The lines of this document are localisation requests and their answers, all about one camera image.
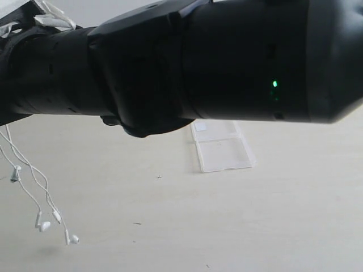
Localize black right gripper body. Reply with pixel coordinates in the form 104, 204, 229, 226
1, 27, 102, 125

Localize white wired earphones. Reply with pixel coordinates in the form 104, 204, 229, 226
0, 124, 80, 246

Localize clear plastic storage case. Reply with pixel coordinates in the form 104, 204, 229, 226
191, 120, 256, 173

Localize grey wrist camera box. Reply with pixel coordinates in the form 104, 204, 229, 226
0, 0, 77, 37

